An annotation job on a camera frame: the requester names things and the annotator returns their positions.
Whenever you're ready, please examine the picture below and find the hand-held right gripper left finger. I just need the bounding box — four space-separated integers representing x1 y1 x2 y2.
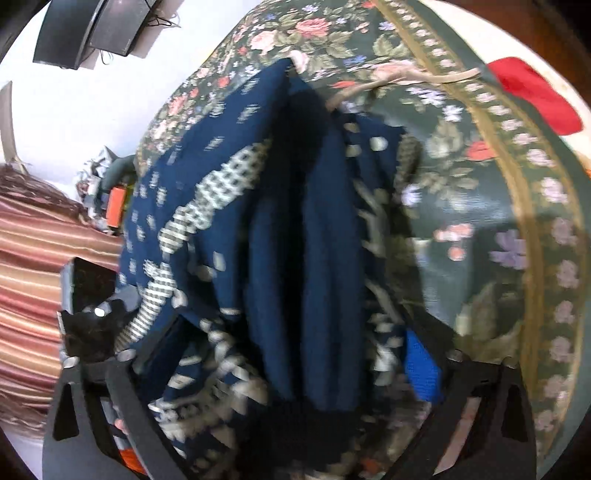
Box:
41 318 186 480

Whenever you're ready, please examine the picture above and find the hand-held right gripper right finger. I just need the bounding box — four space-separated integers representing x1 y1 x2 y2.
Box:
383 299 539 480

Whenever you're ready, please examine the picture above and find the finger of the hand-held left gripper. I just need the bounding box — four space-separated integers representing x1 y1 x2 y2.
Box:
60 299 139 363

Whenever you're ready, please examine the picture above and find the navy patterned hoodie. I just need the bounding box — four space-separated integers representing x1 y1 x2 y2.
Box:
113 58 483 480

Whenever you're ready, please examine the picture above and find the striped pink curtain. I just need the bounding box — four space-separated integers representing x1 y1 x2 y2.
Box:
0 164 123 431

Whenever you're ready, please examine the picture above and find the orange box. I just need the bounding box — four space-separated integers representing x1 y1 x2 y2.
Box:
106 185 129 232

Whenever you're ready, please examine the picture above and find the pile of clutter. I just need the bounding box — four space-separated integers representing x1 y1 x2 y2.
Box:
76 147 136 232

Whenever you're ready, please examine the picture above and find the grey plush pillow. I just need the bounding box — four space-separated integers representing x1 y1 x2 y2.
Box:
104 154 137 186

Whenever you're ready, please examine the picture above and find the green floral blanket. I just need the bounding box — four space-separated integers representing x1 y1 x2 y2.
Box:
134 0 591 464

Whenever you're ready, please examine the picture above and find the small red cloth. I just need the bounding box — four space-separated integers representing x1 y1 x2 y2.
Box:
487 56 584 136

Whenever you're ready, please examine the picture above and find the large black wall television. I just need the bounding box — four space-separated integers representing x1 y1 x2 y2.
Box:
32 0 108 71

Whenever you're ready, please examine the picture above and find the small black wall monitor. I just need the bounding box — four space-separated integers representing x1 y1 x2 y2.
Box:
88 0 156 57

